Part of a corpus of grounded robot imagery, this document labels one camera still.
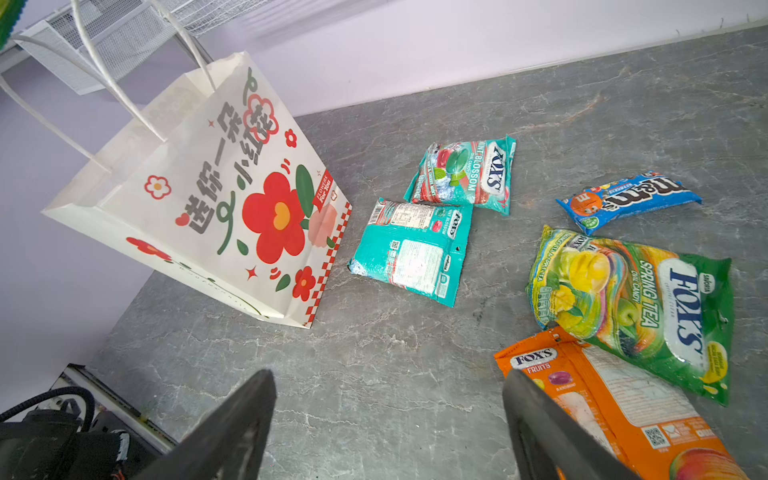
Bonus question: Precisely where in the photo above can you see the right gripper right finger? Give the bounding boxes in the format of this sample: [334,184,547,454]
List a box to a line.
[502,371,638,479]

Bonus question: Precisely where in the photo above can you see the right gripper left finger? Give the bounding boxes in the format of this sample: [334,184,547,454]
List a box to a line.
[138,369,276,479]

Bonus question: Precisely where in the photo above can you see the green Fox's spring tea bag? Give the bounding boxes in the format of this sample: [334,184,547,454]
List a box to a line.
[526,226,735,406]

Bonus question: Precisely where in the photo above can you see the white floral paper bag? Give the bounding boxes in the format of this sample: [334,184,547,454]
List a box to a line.
[0,0,353,329]

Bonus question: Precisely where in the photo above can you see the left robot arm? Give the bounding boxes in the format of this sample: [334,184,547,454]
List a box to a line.
[1,386,131,479]

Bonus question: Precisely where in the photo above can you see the orange Fox's fruits bag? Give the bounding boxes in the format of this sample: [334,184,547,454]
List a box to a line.
[495,327,746,479]

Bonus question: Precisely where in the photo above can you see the teal Fox's candy bag back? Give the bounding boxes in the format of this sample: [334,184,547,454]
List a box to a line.
[347,198,473,308]

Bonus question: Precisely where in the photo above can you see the teal fox's candy bag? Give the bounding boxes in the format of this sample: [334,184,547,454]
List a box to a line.
[347,198,473,308]
[404,136,517,216]

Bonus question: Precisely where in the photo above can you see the teal Fox's candy bag front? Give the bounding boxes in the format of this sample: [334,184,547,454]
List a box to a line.
[404,136,517,216]

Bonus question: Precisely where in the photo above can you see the blue M&M's packet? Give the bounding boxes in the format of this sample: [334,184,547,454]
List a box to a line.
[557,171,703,235]

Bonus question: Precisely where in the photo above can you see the small white mesh basket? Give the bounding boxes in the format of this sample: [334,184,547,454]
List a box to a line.
[11,0,175,96]

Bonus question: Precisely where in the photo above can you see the long white wire basket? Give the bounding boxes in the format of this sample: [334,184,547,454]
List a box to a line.
[160,0,272,37]

